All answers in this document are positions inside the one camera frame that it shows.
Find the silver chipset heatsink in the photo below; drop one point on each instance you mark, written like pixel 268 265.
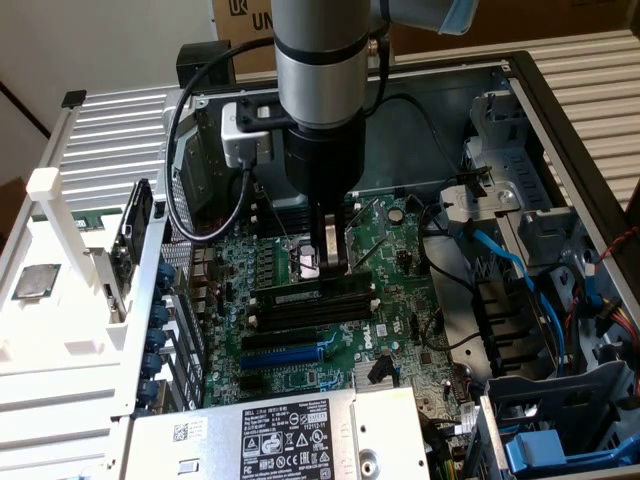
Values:
pixel 362 375

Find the silver CPU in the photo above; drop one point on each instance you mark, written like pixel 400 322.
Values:
pixel 36 282

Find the green RAM stick white label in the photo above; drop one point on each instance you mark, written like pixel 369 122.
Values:
pixel 285 297

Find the black corner block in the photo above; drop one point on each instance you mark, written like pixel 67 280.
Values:
pixel 195 62

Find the metal locking lever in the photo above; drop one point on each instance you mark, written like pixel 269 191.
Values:
pixel 275 215

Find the grey disk bay cage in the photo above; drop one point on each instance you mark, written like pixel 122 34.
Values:
pixel 560 400

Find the cardboard box with print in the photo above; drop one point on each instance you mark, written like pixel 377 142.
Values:
pixel 235 15

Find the CPU socket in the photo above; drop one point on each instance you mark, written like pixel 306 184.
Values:
pixel 305 260

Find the open grey PC case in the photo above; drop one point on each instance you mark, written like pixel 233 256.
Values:
pixel 425 150

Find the black plastic air duct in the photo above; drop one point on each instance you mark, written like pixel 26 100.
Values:
pixel 510 325

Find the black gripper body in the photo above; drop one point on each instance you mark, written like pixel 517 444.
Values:
pixel 325 160

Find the grey power supply unit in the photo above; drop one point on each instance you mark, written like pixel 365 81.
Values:
pixel 225 450

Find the long black expansion slot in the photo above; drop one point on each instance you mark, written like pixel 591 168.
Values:
pixel 280 340

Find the coin cell battery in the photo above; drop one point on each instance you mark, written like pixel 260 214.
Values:
pixel 396 215

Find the blue slot retention clip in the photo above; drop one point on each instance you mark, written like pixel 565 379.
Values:
pixel 153 365
pixel 150 392
pixel 167 276
pixel 156 339
pixel 159 314

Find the white parts rack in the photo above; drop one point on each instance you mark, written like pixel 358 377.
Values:
pixel 60 320

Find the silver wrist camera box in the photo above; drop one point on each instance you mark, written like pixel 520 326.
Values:
pixel 240 145

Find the graphics card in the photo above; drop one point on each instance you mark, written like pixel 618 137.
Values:
pixel 136 220

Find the blue SATA connector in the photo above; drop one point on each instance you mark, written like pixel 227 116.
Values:
pixel 595 300

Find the short black expansion slot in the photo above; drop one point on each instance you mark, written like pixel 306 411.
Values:
pixel 251 383

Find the blue disk bay latch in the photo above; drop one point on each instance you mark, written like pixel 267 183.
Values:
pixel 540 447

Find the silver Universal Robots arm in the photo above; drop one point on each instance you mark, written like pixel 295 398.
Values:
pixel 320 75

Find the green Dell motherboard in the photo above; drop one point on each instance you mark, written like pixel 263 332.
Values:
pixel 400 300

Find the blue expansion slot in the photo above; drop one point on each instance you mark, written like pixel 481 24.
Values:
pixel 280 357

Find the black RAM slot bank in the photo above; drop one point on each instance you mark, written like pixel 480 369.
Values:
pixel 310 317
pixel 295 217

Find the plain cardboard box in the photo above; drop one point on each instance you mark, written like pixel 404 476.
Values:
pixel 550 20

